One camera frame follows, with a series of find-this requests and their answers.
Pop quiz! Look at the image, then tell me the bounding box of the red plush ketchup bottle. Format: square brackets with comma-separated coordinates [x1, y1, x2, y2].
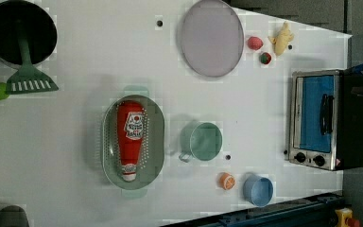
[117, 100, 145, 182]

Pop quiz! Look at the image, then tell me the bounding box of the green oval strainer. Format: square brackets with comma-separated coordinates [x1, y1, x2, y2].
[101, 85, 164, 199]

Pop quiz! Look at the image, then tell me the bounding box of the green mug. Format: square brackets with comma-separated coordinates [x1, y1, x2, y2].
[179, 121, 222, 163]

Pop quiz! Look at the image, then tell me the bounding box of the orange slice toy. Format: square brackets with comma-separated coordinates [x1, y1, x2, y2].
[218, 172, 235, 190]

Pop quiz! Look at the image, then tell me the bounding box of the grey round plate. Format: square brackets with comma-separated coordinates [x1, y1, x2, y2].
[181, 0, 245, 77]

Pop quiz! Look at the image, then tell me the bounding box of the red strawberry toy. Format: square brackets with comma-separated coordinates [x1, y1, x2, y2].
[259, 52, 272, 64]

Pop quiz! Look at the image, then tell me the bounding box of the pink strawberry toy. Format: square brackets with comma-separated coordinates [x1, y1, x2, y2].
[247, 36, 263, 50]

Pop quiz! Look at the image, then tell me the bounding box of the blue cup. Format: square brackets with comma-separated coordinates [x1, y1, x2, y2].
[243, 174, 273, 207]

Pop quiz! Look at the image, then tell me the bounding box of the peeled banana toy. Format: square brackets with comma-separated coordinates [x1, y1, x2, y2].
[268, 22, 294, 56]

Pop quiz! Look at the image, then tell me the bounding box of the silver toaster oven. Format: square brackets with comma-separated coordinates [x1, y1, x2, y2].
[287, 70, 363, 171]

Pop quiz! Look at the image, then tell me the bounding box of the green slotted spatula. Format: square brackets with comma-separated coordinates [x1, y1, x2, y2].
[7, 21, 59, 95]

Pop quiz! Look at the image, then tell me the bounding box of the yellow red toy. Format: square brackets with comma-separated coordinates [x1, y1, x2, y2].
[335, 208, 361, 227]

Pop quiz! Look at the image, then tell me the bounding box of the black pot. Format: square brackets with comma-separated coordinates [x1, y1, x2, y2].
[0, 0, 58, 66]

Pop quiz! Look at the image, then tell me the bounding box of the black cylinder container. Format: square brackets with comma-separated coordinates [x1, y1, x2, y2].
[0, 205, 29, 227]

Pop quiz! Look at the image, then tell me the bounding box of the blue metal frame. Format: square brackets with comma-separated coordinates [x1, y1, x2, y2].
[163, 193, 345, 227]

